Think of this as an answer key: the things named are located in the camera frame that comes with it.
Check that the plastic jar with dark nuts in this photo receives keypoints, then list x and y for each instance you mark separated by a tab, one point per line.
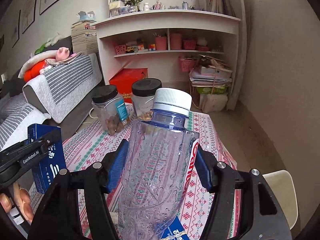
110	108

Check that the person's left hand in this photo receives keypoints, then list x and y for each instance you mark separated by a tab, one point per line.
22	201

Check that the grey sofa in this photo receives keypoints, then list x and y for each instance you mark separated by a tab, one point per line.
77	116

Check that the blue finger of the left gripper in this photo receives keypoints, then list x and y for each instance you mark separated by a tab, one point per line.
37	149

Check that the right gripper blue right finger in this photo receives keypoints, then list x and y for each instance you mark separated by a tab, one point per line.
204	164

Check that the striped seat cover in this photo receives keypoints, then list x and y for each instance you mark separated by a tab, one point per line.
16	116

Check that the red gift box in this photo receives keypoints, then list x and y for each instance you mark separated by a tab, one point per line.
124	80

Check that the pink cup on shelf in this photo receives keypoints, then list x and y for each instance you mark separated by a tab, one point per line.
161	42

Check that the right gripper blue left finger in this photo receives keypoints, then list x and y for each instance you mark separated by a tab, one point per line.
114	164

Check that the white shelf unit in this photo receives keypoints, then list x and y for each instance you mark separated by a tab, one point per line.
163	35

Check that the white trash bin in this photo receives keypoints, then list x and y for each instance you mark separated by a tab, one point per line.
282	185

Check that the pink plush toy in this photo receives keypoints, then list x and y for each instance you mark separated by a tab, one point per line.
62	54

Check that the dark blue box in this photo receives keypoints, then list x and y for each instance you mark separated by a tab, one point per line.
46	170

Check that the blue snack box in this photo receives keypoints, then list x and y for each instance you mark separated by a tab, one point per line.
175	231

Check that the striped quilted sofa cover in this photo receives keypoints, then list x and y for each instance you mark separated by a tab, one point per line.
59	90

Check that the stack of books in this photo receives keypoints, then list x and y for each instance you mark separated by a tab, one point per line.
84	37

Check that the pile of papers and folders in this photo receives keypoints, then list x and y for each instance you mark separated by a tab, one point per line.
210	71

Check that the clear plastic water bottle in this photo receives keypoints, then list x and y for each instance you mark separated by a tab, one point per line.
169	113

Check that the small potted plant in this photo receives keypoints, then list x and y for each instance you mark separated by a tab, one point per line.
135	3

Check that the plastic jar with pistachios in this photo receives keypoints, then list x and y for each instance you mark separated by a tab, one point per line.
142	96

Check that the orange red cushion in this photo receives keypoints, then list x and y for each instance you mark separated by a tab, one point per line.
34	71

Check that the grey curtain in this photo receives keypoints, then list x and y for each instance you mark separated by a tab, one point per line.
236	47

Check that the pink plastic basket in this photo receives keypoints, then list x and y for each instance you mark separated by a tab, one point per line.
187	64

